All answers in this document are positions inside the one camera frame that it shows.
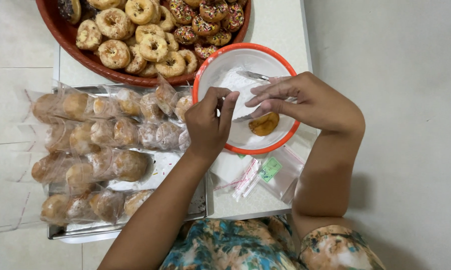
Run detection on person's right hand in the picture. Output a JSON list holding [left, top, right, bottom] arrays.
[[244, 71, 363, 135]]

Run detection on person's left hand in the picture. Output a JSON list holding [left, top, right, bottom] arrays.
[[184, 86, 241, 160]]

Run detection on clear plastic bag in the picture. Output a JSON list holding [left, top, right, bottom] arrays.
[[229, 76, 298, 121]]

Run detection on white powdered sugar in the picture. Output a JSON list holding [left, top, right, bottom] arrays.
[[210, 67, 257, 118]]

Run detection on plain brown donut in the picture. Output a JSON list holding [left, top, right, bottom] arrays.
[[248, 112, 280, 137]]

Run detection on rectangular metal tray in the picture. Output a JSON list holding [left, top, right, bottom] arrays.
[[47, 84, 210, 241]]

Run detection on white bowl with orange rim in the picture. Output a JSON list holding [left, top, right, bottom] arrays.
[[192, 42, 301, 156]]

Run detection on clear bags with red strips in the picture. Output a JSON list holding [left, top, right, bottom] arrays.
[[211, 149, 263, 202]]

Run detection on clear bag pack green label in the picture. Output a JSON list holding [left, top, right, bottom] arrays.
[[258, 144, 307, 205]]

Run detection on pile of sprinkled donuts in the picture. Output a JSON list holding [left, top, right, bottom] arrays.
[[168, 0, 246, 60]]

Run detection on heap of bagged donuts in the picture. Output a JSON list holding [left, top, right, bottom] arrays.
[[17, 74, 193, 228]]

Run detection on pile of sugar-coated donuts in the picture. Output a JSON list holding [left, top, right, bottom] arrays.
[[75, 0, 199, 79]]

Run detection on floral patterned dress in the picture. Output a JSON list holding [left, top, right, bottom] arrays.
[[158, 215, 387, 270]]

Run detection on round red-brown tray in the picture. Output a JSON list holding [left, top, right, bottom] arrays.
[[35, 0, 252, 88]]

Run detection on chocolate coated donut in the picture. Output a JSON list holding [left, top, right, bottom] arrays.
[[79, 0, 100, 21], [57, 0, 82, 25]]

